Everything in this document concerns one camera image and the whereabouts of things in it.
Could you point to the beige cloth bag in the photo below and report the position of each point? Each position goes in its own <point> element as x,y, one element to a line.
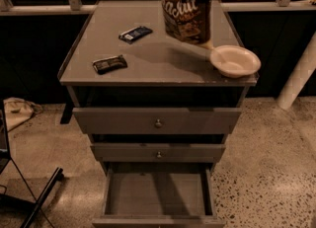
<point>18,111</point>

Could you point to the grey drawer cabinet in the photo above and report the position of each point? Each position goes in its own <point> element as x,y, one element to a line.
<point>161,72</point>

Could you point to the brown chip bag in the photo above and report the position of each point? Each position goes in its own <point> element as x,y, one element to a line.
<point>188,21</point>

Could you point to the white diagonal pole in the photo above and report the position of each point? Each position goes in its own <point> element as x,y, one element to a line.
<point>301,73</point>

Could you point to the white paper bowl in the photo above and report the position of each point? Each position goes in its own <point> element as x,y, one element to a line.
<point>234,61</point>

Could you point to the middle grey drawer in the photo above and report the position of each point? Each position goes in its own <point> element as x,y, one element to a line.
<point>158,152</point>

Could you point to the dark green snack bar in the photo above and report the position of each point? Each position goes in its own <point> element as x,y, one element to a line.
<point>105,65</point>

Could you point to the blue snack bar wrapper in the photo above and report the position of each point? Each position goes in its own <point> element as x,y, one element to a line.
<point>135,34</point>

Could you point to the bottom grey open drawer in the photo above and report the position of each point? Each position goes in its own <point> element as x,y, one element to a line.
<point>159,196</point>

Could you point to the top grey drawer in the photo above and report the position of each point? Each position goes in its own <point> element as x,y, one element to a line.
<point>156,120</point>

